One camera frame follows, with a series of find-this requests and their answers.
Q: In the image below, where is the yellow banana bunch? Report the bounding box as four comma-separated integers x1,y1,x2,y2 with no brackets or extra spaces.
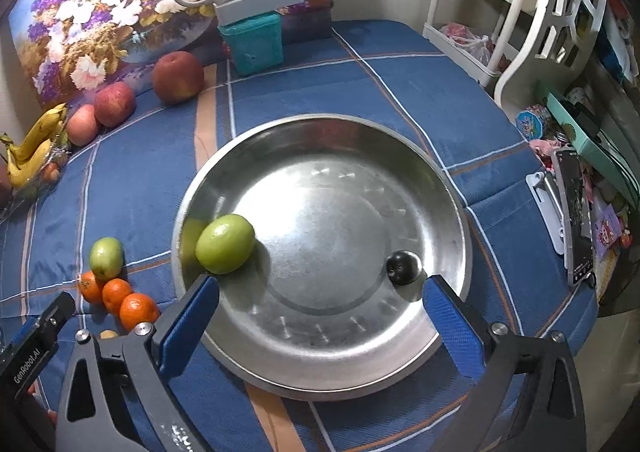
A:
0,102,69,190

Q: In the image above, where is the flat teal box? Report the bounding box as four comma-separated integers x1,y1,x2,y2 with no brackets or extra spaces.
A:
545,91,640,213

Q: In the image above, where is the round colourful tin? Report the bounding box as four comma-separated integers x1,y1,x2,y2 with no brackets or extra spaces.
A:
515,105,551,139

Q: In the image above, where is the white power strip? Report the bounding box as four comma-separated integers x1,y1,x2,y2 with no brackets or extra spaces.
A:
209,0,306,26

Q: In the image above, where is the white phone holder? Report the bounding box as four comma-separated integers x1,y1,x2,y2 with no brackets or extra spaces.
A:
525,171,571,255

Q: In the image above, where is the dark plum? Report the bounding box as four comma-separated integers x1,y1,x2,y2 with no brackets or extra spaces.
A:
386,250,423,287

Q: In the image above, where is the orange tangerine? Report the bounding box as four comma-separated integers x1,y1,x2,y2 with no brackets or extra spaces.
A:
102,278,134,317
119,293,161,333
78,271,106,304

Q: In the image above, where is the teal plastic box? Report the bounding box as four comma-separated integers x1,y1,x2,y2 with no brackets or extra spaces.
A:
218,12,285,77

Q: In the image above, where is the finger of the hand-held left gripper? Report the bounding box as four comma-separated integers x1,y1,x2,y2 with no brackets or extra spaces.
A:
36,291,77,334

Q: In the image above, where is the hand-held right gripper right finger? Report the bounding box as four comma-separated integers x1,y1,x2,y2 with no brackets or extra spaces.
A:
421,275,587,452

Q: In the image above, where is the round metal plate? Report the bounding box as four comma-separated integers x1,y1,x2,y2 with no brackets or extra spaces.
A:
171,113,474,402

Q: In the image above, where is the large dark red apple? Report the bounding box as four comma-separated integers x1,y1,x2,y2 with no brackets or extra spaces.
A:
152,51,205,106

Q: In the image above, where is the clear plastic fruit container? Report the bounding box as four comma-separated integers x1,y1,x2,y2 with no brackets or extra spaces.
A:
0,132,71,223

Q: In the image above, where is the pale pink apple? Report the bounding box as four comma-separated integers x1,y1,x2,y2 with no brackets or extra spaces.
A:
66,104,101,147

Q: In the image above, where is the clear plastic bag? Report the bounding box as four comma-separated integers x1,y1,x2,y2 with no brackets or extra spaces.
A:
440,22,493,66

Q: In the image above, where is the blue plaid tablecloth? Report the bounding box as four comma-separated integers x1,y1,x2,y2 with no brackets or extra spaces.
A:
0,20,601,452

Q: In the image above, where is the medium red apple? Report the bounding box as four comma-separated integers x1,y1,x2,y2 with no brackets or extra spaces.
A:
94,81,137,128

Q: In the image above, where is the black smartphone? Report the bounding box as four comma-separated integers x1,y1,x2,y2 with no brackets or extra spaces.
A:
554,145,596,287

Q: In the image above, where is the green jujube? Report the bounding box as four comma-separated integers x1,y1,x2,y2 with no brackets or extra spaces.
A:
89,237,125,281
195,213,256,275

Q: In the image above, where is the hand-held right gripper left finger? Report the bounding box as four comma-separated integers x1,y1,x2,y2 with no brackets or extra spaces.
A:
55,273,221,452

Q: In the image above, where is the white lattice shelf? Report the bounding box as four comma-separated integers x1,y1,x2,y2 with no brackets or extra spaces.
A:
494,0,611,120

